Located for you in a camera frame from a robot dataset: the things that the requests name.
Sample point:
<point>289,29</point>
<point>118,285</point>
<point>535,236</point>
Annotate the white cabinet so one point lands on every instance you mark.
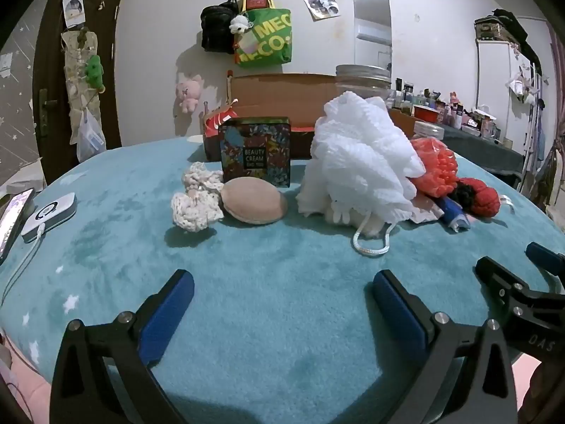
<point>494,79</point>

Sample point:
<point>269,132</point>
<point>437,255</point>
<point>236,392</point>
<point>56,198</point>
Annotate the hanging fabric organizer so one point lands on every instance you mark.
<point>77,75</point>

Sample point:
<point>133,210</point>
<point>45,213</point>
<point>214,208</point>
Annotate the dark brown door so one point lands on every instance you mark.
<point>53,75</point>

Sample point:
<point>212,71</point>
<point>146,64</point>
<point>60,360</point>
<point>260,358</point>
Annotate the large glass jar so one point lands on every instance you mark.
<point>362,81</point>

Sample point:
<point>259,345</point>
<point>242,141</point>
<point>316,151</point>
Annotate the green plush toy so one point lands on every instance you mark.
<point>93,70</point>

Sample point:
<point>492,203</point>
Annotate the green tote bag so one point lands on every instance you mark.
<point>269,39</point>

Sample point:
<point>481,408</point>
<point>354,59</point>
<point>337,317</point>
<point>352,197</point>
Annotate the white mesh bath loofah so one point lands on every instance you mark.
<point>362,154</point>

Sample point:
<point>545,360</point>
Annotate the beige round powder puff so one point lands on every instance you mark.
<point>251,201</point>

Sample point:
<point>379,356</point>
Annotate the cream crochet scrunchie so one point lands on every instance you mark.
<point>194,210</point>

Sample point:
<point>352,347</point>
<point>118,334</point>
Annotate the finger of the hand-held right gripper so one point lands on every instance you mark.
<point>543,256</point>
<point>494,274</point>

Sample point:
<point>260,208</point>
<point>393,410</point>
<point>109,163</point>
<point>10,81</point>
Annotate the wall photo poster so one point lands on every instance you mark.
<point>320,2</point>

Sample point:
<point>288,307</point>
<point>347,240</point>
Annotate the red and black knitted plush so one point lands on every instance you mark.
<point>483,198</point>

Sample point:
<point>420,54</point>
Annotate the cardboard box with red lining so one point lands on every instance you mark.
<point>282,92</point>

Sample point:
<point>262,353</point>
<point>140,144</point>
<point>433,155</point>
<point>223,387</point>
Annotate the wall mirror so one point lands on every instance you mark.
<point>373,22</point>

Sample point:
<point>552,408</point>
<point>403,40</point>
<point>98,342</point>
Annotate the black backpack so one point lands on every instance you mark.
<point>216,26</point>

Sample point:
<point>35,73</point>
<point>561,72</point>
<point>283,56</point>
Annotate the floral print tin box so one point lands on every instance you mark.
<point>256,150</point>

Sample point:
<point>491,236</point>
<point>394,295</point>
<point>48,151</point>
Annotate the smartphone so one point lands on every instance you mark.
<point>13,221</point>

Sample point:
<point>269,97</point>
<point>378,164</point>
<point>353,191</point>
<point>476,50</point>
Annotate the pink plush toy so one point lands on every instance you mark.
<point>189,90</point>

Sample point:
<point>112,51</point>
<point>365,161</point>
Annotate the blue tube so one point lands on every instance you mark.
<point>452,214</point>

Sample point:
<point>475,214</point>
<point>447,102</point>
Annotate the orange mesh loofah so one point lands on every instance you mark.
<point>435,168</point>

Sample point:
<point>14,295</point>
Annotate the white sachet bag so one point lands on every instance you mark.
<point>423,214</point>

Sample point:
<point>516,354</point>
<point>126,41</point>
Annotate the table with dark cloth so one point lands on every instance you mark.
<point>481,150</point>

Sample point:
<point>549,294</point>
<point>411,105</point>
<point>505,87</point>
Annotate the red container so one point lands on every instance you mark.
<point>425,114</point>

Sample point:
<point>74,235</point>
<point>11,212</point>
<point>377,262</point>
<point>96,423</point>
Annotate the white power bank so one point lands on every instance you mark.
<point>48,216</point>

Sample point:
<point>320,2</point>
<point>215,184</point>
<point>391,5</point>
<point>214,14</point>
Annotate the row of cosmetic bottles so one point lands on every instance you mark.
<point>454,108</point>

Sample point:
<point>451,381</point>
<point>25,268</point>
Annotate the person's pink clothing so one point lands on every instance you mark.
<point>17,388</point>

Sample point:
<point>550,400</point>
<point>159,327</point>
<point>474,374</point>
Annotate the dark patterned storage bag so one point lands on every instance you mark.
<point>494,26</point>

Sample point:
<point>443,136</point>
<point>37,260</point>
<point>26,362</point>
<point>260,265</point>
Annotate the picture on door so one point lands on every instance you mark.
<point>73,9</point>

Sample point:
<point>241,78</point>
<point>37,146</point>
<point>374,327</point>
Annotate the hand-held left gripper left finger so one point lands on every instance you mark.
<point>170,313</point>

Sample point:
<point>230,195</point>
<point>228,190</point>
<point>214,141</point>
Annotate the clear plastic bag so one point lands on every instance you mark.
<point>90,137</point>

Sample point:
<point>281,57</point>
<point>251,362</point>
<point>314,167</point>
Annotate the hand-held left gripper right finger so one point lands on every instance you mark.
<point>399,313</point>

